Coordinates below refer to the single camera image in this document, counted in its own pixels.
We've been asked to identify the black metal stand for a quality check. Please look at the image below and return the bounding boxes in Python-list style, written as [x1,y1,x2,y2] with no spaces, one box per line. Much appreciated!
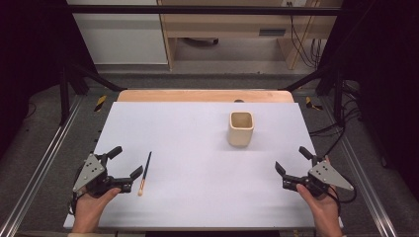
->
[279,63,348,123]
[58,60,128,126]

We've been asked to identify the makeup brush with dark handle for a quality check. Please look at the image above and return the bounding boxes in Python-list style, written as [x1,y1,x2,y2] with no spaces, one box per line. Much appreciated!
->
[137,151,153,198]

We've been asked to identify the light wooden desk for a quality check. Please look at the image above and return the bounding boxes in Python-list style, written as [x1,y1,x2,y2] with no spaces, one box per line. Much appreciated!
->
[157,0,344,71]

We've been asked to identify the yellow black tape strip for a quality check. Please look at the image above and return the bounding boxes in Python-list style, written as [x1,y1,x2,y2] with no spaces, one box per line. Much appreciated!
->
[94,94,109,114]
[303,96,324,112]

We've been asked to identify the white table sheet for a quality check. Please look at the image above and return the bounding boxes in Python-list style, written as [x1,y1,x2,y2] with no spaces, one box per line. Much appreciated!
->
[63,101,344,230]

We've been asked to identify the cream square ceramic cup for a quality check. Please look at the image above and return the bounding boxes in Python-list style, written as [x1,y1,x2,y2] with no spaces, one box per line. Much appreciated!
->
[228,111,256,148]

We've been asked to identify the office chair base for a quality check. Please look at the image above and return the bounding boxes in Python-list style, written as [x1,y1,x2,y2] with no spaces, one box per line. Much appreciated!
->
[182,37,220,46]

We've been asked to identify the hanging black cables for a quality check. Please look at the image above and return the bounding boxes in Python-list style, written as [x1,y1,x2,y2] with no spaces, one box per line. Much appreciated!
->
[286,1,324,69]

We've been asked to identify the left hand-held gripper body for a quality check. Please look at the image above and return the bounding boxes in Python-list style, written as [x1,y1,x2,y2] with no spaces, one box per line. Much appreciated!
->
[72,151,133,198]

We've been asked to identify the person's left hand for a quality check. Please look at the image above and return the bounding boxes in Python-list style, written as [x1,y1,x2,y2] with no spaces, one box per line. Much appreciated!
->
[71,187,123,228]

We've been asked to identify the right hand-held gripper cable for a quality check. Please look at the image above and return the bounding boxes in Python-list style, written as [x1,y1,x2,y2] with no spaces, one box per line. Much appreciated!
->
[327,184,359,211]

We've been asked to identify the black horizontal frame bar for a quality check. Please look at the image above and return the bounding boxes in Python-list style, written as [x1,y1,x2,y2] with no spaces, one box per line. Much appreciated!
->
[65,4,344,17]

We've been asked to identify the dark curtain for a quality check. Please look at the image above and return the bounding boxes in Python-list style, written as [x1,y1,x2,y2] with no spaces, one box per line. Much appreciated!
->
[320,0,419,201]
[0,0,97,161]

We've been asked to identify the white cabinet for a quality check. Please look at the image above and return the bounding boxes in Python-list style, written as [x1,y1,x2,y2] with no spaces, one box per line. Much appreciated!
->
[66,0,169,66]

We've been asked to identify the aluminium floor rail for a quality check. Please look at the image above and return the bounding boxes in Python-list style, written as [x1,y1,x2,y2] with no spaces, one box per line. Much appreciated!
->
[319,96,400,237]
[0,94,84,237]

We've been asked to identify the person's right hand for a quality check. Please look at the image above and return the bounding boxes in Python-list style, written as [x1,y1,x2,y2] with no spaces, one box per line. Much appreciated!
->
[294,155,341,226]

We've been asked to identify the grey label holder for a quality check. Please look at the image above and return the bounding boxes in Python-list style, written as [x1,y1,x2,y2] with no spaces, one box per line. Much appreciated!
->
[258,28,287,38]

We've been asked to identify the black floor cables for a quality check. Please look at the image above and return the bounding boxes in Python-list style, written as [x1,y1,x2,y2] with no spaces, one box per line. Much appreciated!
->
[308,80,365,158]

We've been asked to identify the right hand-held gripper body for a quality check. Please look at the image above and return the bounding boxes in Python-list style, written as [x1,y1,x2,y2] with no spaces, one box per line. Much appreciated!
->
[282,154,355,198]

